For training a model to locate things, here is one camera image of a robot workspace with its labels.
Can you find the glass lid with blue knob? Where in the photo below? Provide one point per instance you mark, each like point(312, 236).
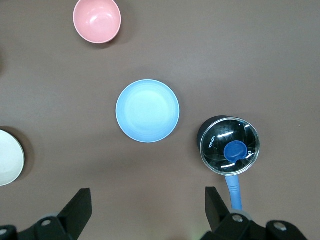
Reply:
point(217, 152)

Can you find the pink bowl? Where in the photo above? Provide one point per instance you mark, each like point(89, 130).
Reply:
point(97, 21)

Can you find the light blue shallow bowl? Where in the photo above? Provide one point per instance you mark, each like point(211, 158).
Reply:
point(147, 111)

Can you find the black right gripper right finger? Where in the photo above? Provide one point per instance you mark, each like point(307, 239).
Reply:
point(216, 210)

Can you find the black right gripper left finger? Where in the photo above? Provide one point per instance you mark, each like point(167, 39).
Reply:
point(75, 212)

